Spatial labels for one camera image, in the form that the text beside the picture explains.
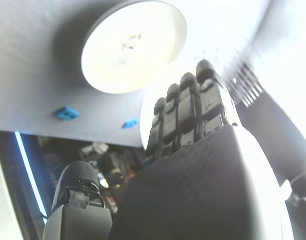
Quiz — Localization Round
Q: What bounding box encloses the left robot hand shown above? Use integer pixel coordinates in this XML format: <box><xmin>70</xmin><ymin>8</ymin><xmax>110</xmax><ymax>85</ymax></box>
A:
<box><xmin>42</xmin><ymin>59</ymin><xmax>292</xmax><ymax>240</ymax></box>

